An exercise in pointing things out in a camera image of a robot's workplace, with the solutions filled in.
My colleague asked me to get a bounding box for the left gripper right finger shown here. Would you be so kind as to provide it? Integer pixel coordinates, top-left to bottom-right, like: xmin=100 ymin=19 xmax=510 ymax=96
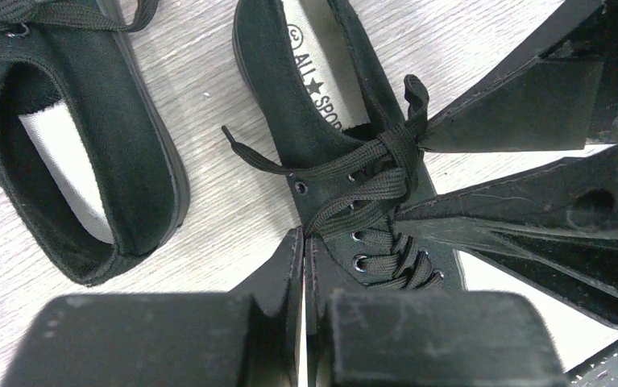
xmin=304 ymin=238 xmax=567 ymax=386

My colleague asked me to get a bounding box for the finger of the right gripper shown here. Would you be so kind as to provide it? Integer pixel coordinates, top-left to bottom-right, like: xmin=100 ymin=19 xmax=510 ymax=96
xmin=395 ymin=144 xmax=618 ymax=329
xmin=421 ymin=1 xmax=618 ymax=153

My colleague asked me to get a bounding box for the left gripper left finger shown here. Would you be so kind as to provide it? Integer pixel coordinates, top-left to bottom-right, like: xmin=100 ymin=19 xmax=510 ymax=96
xmin=2 ymin=227 xmax=305 ymax=386

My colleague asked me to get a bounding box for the black canvas shoe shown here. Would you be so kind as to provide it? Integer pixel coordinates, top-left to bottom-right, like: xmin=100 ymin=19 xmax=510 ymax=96
xmin=0 ymin=1 xmax=190 ymax=286
xmin=230 ymin=1 xmax=466 ymax=289

